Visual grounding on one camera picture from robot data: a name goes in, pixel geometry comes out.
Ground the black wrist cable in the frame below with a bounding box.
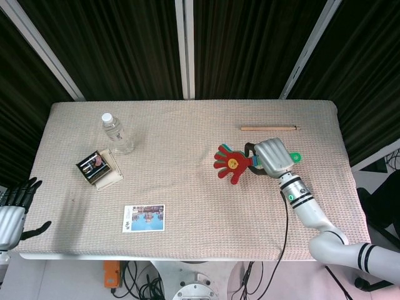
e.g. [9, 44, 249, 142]
[267, 191, 290, 300]

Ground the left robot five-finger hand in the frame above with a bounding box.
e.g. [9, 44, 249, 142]
[0, 177, 53, 249]

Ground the postcard with blue photo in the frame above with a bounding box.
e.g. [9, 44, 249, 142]
[122, 204, 166, 233]

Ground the beige woven tablecloth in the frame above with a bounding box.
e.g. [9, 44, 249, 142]
[14, 99, 372, 262]

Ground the white frame foot bar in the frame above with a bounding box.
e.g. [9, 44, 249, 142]
[351, 146, 400, 172]

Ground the grey metal frame post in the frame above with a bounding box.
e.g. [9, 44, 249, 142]
[174, 0, 195, 100]
[0, 0, 86, 101]
[279, 0, 343, 100]

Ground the black cable bundle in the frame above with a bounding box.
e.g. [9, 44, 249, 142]
[232, 261, 265, 300]
[111, 261, 166, 300]

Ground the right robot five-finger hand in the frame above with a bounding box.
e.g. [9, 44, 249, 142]
[244, 137, 295, 179]

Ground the small black picture box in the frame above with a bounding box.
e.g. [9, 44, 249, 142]
[76, 150, 113, 185]

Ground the silver robot base column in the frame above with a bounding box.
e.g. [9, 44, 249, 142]
[149, 261, 243, 300]

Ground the wooden pencil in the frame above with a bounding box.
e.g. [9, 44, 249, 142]
[240, 124, 301, 132]

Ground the black pleated curtain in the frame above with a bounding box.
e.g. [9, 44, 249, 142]
[287, 0, 400, 166]
[0, 9, 74, 187]
[192, 0, 329, 100]
[17, 0, 184, 101]

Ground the cream box lid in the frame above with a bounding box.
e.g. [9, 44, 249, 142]
[95, 148, 124, 191]

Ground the clear plastic water bottle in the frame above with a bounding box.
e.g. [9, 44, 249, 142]
[101, 112, 135, 155]

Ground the red hand clapper green handle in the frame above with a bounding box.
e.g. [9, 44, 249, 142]
[213, 143, 303, 185]

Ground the orange plastic box with cable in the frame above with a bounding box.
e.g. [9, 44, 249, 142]
[103, 261, 122, 288]

